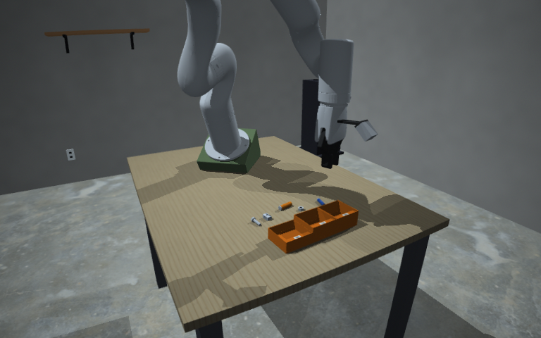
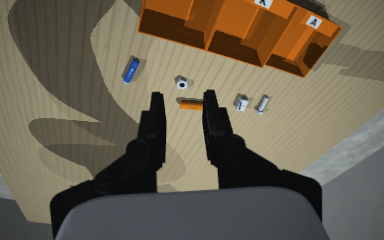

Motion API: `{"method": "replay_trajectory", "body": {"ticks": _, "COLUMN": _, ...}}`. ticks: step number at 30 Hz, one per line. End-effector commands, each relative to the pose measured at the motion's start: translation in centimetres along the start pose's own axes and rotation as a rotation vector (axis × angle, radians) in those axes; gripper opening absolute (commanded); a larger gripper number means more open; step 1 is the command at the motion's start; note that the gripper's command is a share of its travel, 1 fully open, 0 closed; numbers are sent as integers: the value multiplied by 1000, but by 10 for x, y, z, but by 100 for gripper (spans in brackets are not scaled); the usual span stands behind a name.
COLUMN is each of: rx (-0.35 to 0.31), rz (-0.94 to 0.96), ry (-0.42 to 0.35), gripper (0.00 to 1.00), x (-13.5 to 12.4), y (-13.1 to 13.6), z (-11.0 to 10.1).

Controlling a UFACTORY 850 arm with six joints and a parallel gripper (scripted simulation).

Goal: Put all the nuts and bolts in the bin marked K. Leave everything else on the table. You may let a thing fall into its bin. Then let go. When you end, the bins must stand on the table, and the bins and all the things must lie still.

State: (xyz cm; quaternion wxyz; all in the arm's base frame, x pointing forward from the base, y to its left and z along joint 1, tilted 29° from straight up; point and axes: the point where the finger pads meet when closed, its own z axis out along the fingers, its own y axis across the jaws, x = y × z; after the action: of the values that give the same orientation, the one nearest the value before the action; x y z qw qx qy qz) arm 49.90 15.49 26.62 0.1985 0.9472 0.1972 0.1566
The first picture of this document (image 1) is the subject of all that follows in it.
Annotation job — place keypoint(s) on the orange battery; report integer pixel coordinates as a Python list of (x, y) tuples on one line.
[(285, 206)]

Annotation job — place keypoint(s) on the orange rack of bins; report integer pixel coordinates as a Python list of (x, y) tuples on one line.
[(323, 221)]

